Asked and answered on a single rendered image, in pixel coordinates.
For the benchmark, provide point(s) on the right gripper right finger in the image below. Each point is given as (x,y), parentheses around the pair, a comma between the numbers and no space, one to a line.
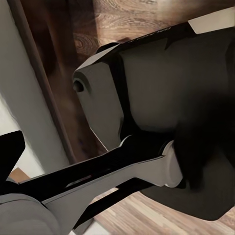
(227,146)

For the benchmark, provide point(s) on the bed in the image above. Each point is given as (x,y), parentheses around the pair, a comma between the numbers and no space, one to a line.
(37,60)

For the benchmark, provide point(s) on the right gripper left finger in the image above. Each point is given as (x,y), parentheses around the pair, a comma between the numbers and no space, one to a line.
(12,145)

